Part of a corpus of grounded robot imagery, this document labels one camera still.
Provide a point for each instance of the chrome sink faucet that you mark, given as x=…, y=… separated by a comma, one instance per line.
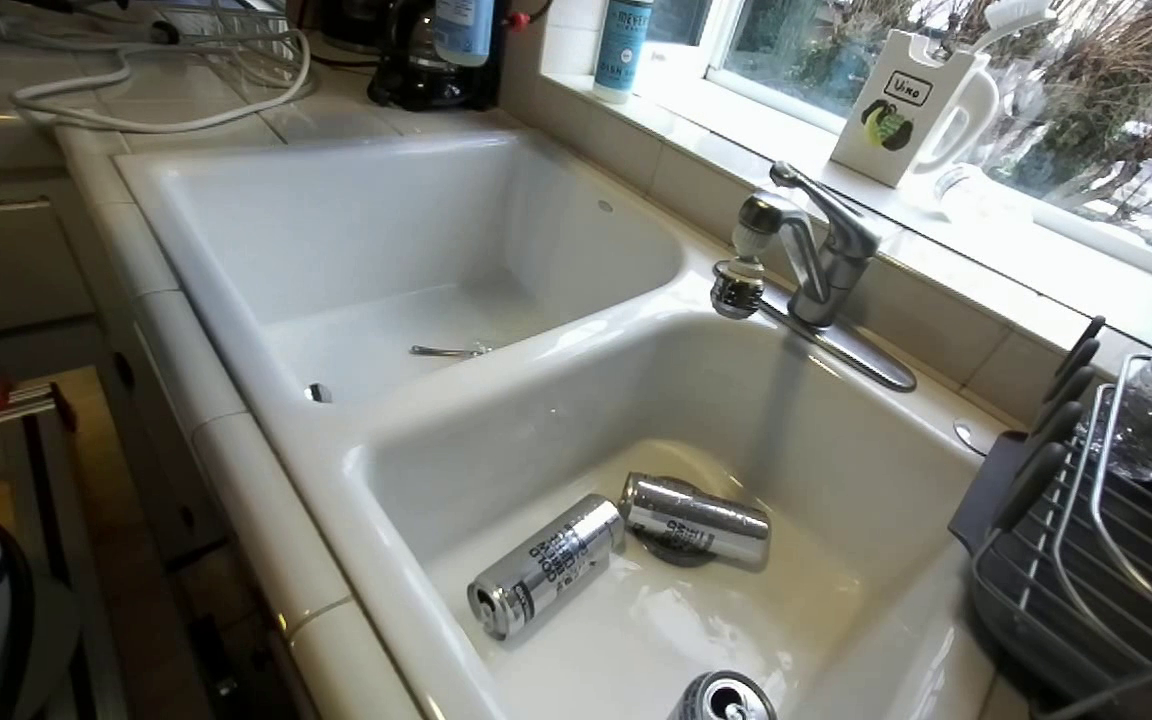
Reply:
x=825, y=260

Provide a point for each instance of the white cabinet front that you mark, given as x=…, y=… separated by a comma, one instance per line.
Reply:
x=3, y=260

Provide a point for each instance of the black dish rack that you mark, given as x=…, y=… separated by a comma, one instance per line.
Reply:
x=1083, y=586

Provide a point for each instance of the tall dish soap bottle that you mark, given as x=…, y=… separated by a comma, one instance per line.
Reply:
x=620, y=42

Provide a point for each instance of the clear plastic jug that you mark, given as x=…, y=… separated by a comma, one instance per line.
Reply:
x=970, y=127

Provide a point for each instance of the sink drain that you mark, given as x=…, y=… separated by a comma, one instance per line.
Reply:
x=727, y=702

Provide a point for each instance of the pump soap bottle blue label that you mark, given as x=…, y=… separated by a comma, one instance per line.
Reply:
x=467, y=29

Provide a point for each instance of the white double basin sink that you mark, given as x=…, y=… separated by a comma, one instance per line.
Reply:
x=388, y=241

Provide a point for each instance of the white small bottle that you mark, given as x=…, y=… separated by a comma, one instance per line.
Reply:
x=898, y=114

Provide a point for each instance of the black coffee maker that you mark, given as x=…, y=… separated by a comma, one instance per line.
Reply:
x=416, y=81

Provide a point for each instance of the silver drink can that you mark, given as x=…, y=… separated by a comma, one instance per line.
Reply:
x=697, y=523
x=544, y=566

